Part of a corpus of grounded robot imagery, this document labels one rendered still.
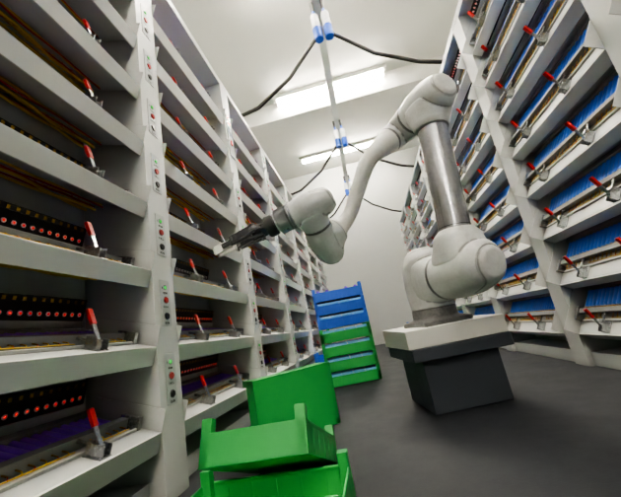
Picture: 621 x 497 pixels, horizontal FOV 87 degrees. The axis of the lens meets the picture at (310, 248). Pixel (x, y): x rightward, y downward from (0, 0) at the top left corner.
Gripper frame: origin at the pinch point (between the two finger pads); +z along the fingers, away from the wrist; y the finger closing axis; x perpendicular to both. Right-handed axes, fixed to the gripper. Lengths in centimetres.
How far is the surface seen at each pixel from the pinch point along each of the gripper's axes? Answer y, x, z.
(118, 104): -28, 46, 6
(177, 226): -12.9, 8.6, 7.5
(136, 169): -28.4, 22.0, 6.6
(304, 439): -44, -56, -16
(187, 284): -10.4, -9.7, 11.6
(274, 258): 112, 23, 7
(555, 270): 42, -54, -110
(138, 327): -28.7, -20.9, 18.3
